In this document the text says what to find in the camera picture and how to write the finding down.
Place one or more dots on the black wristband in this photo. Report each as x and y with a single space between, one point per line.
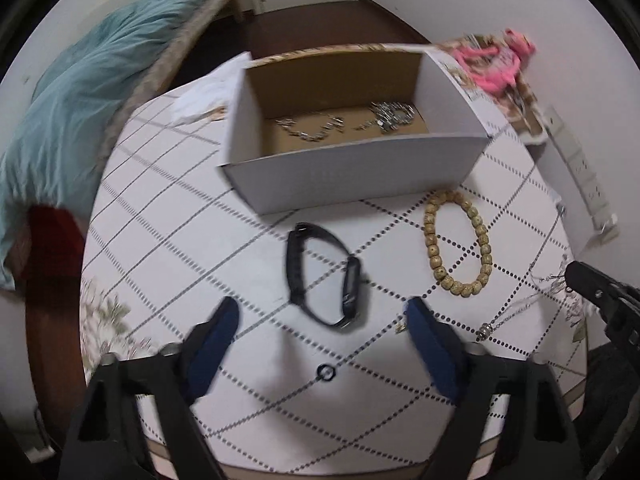
299 270

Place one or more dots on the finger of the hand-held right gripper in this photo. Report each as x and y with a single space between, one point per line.
585 275

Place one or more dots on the pink cloth item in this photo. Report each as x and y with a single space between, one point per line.
492 77

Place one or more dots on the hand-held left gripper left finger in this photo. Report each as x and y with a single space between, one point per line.
212 355

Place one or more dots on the white tissue paper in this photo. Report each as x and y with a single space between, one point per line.
205 95

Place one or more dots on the red cloth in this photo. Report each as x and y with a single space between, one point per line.
50 240

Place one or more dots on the patterned cardboard sheet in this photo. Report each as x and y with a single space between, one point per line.
525 110

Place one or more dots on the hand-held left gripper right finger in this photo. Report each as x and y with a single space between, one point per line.
432 355

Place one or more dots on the bed with woven mat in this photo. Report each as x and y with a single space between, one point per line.
165 60

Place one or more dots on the white power strip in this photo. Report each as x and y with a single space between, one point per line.
580 165

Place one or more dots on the white cardboard box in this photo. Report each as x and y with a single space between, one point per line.
350 175

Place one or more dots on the white dotted-line tablecloth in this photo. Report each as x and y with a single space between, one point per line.
200 220

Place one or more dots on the light blue blanket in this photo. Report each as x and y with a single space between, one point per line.
75 100

